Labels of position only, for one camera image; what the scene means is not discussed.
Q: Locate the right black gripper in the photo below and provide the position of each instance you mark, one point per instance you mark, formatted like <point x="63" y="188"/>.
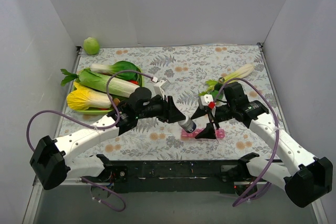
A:
<point x="211" y="115"/>

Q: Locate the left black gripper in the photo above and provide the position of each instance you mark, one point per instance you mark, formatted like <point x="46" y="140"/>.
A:
<point x="169" y="108"/>

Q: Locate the white pill bottle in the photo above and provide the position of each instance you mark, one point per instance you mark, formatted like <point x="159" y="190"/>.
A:
<point x="187" y="125"/>

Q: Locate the pink weekly pill organizer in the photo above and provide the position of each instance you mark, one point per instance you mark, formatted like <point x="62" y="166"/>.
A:
<point x="219" y="134"/>

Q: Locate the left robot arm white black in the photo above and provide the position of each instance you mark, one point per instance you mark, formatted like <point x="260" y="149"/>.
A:
<point x="55" y="160"/>

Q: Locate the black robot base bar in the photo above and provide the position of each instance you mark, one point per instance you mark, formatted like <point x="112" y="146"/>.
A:
<point x="173" y="176"/>

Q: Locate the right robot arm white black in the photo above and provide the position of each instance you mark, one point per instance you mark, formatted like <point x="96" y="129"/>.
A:
<point x="304" y="177"/>

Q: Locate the green glass bottle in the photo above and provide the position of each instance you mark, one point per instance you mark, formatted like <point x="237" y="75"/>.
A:
<point x="214" y="86"/>

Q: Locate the floral table mat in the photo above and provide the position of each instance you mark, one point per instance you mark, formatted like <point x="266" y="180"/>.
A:
<point x="187" y="69"/>

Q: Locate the red chili pepper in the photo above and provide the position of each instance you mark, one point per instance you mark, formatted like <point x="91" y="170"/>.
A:
<point x="134" y="82"/>

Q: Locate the brown mushroom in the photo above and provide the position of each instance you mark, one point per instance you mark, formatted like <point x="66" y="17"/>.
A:
<point x="116" y="101"/>

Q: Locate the celery stalk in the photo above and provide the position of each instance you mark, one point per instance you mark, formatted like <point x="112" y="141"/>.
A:
<point x="242" y="72"/>

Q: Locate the green plastic tray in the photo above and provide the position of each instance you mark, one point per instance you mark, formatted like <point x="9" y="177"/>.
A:
<point x="96" y="111"/>

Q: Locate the bok choy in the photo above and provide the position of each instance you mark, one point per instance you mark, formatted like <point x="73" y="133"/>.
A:
<point x="116" y="67"/>

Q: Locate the yellow napa cabbage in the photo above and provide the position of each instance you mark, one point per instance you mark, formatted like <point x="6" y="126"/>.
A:
<point x="83" y="98"/>

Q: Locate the green napa cabbage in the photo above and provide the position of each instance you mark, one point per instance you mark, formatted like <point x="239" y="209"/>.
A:
<point x="99" y="82"/>

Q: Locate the round green cabbage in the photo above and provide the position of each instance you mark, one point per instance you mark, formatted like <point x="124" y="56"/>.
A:
<point x="91" y="46"/>

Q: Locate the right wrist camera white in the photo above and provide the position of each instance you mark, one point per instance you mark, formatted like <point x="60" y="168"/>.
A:
<point x="206" y="102"/>

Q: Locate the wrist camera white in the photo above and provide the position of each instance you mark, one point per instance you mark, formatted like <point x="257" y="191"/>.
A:
<point x="160" y="87"/>
<point x="206" y="102"/>

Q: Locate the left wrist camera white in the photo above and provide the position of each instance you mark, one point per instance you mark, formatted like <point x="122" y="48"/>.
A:
<point x="160" y="87"/>

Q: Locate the aluminium frame rail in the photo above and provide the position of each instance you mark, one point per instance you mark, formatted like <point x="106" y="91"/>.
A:
<point x="49" y="177"/>

